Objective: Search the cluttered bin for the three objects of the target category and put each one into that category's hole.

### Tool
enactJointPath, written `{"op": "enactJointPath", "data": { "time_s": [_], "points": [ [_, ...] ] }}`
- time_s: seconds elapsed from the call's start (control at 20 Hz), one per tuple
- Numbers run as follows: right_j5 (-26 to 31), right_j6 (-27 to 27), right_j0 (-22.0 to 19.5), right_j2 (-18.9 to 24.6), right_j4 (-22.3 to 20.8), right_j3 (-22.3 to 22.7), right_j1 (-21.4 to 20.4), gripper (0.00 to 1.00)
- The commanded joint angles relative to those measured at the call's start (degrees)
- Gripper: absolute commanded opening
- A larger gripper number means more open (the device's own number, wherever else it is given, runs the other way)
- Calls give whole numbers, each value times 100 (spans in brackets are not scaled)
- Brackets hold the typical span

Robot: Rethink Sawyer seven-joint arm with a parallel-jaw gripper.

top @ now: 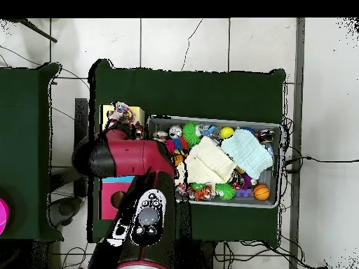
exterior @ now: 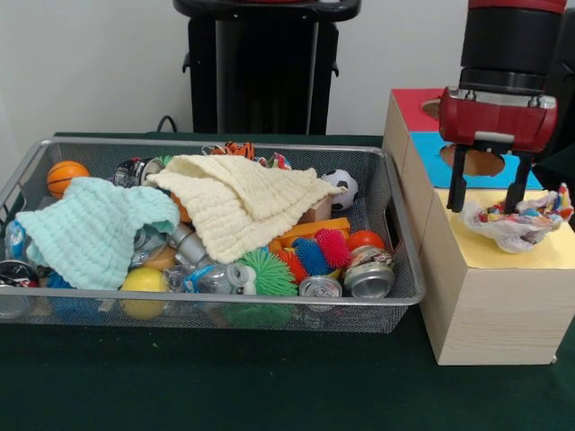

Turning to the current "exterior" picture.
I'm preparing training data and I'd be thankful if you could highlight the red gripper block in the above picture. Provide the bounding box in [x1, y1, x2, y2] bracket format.
[438, 86, 560, 216]

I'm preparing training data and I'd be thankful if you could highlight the colourful patterned white cloth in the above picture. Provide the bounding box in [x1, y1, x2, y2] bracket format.
[460, 182, 575, 255]

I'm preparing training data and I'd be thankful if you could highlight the cream knitted cloth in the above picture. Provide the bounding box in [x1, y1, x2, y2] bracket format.
[146, 154, 345, 265]

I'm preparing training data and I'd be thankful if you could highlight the silver mesh bin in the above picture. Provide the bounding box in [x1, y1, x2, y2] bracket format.
[0, 137, 427, 336]

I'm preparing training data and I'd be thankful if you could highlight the wooden box with three holes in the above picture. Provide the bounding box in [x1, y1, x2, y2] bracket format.
[382, 88, 575, 366]

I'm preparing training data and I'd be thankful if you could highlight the dark green side table cloth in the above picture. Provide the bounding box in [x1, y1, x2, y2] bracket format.
[532, 143, 575, 192]

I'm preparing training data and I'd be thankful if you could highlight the red ball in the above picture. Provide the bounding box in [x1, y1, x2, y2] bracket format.
[345, 230, 386, 253]

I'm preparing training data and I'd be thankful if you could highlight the small soccer ball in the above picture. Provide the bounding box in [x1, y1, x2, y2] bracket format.
[321, 169, 359, 212]

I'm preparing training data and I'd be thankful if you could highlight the crushed silver can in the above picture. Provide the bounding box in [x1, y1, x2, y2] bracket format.
[342, 245, 396, 300]

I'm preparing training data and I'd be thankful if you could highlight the orange toy block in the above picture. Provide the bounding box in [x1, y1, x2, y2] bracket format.
[268, 216, 352, 252]

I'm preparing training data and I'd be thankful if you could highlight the pink blue red spiky toy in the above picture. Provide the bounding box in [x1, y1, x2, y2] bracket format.
[276, 227, 351, 285]

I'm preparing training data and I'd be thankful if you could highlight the green spiky ball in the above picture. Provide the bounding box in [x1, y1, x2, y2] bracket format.
[226, 249, 301, 330]

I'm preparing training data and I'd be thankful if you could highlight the tiger striped toy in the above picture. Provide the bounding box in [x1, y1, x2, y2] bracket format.
[209, 141, 257, 162]

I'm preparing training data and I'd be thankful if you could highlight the dark green tablecloth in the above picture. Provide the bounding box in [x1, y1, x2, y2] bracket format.
[0, 131, 575, 431]

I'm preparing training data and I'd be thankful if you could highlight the yellow ball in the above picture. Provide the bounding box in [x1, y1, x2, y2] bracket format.
[119, 268, 171, 321]

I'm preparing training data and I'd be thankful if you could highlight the mint knitted cloth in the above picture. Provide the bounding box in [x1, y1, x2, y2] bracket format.
[15, 176, 181, 291]

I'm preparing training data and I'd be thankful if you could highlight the small orange basketball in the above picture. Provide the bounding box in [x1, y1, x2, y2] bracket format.
[46, 160, 91, 200]

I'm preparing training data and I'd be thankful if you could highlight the black frame stand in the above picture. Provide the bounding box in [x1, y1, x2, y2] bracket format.
[544, 7, 575, 156]

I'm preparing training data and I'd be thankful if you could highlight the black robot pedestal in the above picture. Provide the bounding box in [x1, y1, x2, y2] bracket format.
[172, 0, 363, 136]

